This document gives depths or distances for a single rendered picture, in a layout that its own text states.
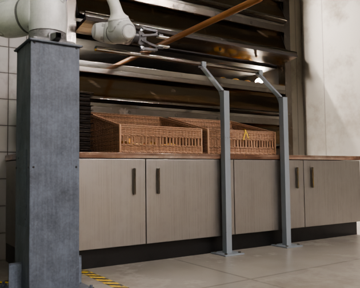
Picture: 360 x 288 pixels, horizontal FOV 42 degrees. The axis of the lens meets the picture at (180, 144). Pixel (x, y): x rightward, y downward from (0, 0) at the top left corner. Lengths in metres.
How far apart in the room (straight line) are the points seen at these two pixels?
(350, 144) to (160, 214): 3.98
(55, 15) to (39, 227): 0.85
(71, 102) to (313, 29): 5.16
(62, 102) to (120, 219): 0.78
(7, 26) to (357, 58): 4.79
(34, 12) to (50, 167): 0.63
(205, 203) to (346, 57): 4.01
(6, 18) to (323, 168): 2.26
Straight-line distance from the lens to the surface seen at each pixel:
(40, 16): 2.02
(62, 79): 1.94
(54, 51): 1.96
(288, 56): 3.86
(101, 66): 3.05
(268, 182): 3.01
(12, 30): 2.16
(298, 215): 3.21
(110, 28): 2.34
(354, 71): 6.22
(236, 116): 3.57
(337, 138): 6.28
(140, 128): 2.54
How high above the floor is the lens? 0.47
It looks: 4 degrees up
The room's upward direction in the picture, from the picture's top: 1 degrees counter-clockwise
